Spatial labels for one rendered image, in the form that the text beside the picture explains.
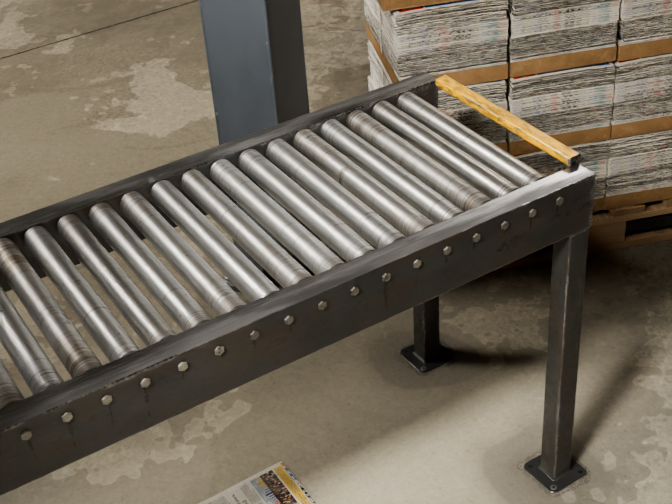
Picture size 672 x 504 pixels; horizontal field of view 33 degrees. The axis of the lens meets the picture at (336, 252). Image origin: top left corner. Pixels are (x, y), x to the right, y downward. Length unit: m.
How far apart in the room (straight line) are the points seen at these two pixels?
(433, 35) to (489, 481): 1.08
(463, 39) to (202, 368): 1.31
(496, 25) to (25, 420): 1.62
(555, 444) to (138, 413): 1.09
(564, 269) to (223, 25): 1.08
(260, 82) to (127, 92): 1.60
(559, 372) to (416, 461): 0.45
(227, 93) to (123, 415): 1.30
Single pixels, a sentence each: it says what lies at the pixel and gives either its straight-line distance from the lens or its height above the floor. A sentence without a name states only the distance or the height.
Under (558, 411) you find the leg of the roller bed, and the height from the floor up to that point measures 0.22.
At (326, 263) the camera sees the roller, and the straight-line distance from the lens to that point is 1.95.
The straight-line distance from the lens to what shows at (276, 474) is 2.69.
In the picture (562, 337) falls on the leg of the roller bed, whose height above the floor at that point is 0.42.
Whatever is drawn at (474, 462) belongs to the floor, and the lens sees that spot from 2.70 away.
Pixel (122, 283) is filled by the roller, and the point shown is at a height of 0.80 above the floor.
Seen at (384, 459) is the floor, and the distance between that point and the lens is 2.70.
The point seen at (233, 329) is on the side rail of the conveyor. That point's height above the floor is 0.80.
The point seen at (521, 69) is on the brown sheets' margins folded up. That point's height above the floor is 0.63.
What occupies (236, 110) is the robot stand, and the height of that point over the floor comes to 0.57.
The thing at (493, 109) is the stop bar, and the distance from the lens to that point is 2.35.
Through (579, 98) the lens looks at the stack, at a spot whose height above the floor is 0.52.
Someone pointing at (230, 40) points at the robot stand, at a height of 0.77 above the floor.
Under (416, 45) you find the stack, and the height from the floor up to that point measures 0.74.
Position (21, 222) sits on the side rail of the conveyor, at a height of 0.80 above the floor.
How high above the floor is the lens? 1.94
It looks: 35 degrees down
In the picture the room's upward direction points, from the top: 5 degrees counter-clockwise
